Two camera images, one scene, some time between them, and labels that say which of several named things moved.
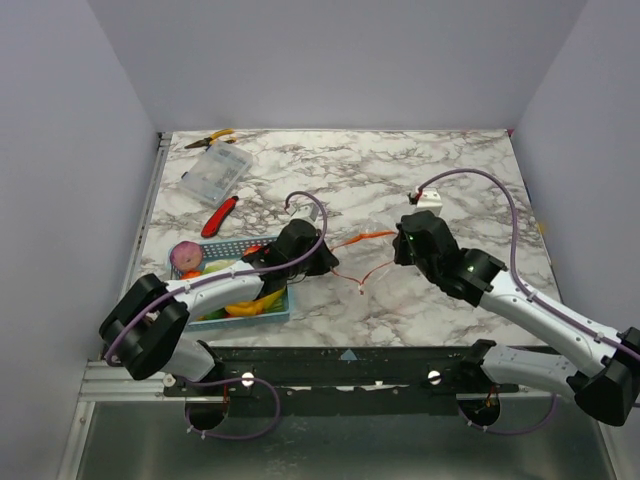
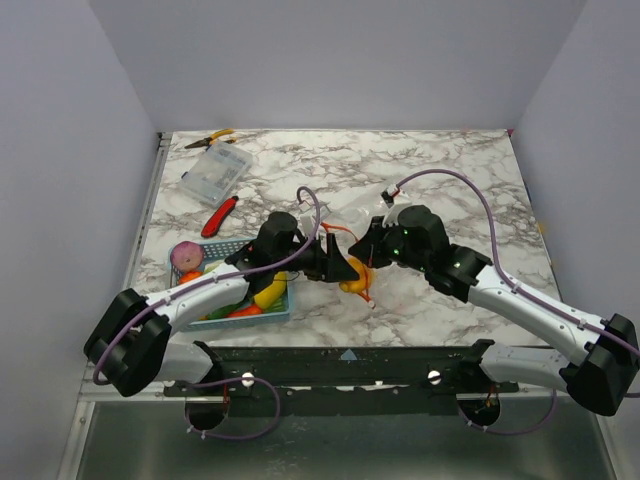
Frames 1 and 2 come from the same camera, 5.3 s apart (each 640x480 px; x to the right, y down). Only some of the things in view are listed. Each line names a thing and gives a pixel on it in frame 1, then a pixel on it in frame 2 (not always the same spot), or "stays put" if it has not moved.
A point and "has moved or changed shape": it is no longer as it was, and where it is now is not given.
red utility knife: (212, 224) stays put
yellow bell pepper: (247, 308) to (366, 276)
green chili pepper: (219, 313) stays put
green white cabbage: (218, 265) stays put
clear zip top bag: (366, 253) has moved or changed shape
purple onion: (186, 255) stays put
